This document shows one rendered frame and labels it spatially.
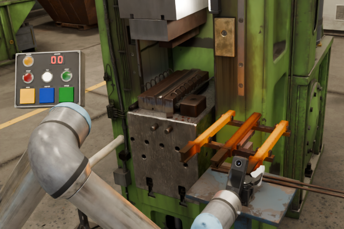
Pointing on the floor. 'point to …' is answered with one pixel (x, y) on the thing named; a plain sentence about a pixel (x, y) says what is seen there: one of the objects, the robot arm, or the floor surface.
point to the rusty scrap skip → (68, 3)
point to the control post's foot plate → (88, 226)
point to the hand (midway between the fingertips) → (253, 163)
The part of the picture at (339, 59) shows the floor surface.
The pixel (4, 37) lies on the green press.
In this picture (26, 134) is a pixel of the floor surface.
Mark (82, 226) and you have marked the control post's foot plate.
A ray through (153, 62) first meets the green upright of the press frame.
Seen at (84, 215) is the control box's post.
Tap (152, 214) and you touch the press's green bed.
